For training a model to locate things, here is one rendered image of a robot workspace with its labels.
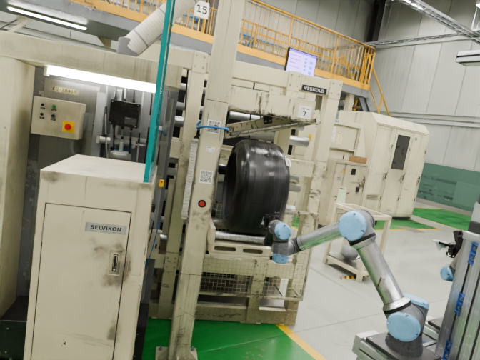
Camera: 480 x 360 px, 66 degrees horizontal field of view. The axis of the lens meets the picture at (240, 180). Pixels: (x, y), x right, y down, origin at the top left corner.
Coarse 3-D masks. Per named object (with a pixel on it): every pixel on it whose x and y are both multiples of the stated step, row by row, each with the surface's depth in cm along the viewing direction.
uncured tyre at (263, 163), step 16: (240, 144) 218; (256, 144) 215; (272, 144) 221; (240, 160) 207; (256, 160) 205; (272, 160) 207; (224, 176) 246; (240, 176) 203; (256, 176) 201; (272, 176) 203; (288, 176) 208; (224, 192) 246; (240, 192) 202; (256, 192) 200; (272, 192) 202; (288, 192) 208; (224, 208) 239; (240, 208) 203; (256, 208) 203; (272, 208) 204; (224, 224) 227; (240, 224) 209; (256, 224) 209
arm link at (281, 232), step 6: (276, 222) 180; (282, 222) 180; (276, 228) 174; (282, 228) 172; (288, 228) 173; (276, 234) 173; (282, 234) 173; (288, 234) 173; (276, 240) 175; (282, 240) 175; (288, 240) 177
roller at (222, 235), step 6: (216, 234) 214; (222, 234) 214; (228, 234) 215; (234, 234) 216; (240, 234) 217; (246, 234) 218; (252, 234) 220; (234, 240) 217; (240, 240) 217; (246, 240) 218; (252, 240) 218; (258, 240) 219
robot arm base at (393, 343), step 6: (390, 336) 159; (420, 336) 155; (390, 342) 158; (396, 342) 156; (402, 342) 154; (408, 342) 154; (414, 342) 154; (420, 342) 155; (390, 348) 157; (396, 348) 155; (402, 348) 154; (408, 348) 154; (414, 348) 153; (420, 348) 154; (402, 354) 154; (408, 354) 153; (414, 354) 153; (420, 354) 154
